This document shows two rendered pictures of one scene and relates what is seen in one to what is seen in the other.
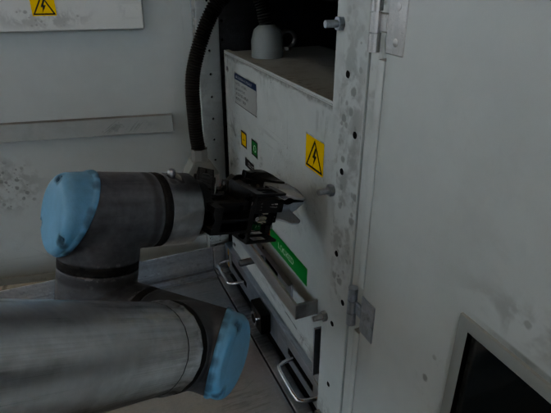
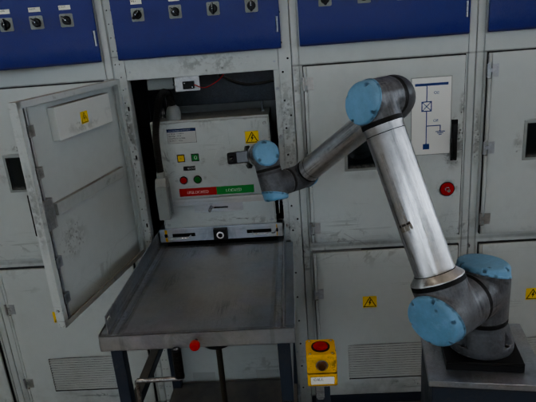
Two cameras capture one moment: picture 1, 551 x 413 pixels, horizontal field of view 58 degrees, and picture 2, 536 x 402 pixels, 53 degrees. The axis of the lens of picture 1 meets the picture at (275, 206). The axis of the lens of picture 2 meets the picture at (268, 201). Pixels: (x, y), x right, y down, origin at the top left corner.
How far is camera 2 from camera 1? 1.89 m
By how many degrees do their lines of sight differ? 59
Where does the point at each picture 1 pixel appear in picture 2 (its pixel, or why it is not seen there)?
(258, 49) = (176, 116)
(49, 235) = (269, 159)
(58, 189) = (268, 143)
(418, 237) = (328, 124)
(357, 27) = (287, 88)
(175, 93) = (119, 154)
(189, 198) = not seen: hidden behind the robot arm
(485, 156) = (340, 100)
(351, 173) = (291, 126)
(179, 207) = not seen: hidden behind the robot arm
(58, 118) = (86, 183)
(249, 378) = (245, 249)
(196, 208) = not seen: hidden behind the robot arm
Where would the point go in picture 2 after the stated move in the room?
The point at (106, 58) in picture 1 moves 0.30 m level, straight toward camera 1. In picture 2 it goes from (97, 142) to (175, 138)
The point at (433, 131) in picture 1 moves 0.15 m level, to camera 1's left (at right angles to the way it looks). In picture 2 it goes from (326, 100) to (313, 107)
